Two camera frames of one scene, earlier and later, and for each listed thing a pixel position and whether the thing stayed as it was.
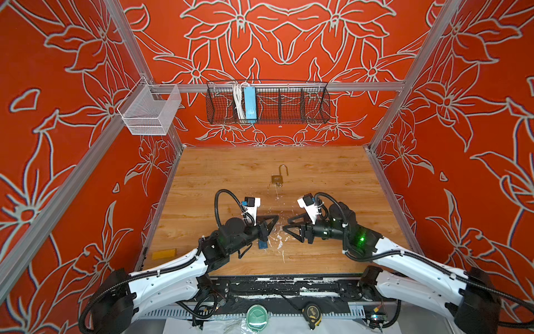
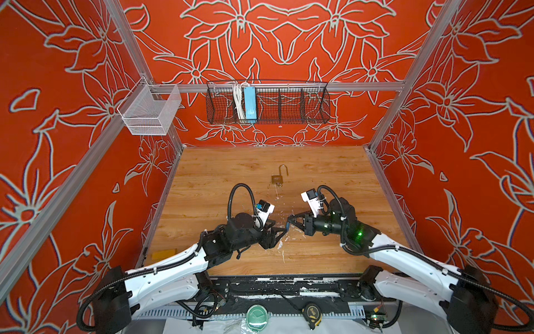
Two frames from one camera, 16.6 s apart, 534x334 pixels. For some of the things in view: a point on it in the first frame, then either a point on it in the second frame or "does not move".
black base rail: (286, 289) does not move
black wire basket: (277, 103) does not move
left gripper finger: (269, 219) → (276, 229)
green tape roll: (256, 317) does not move
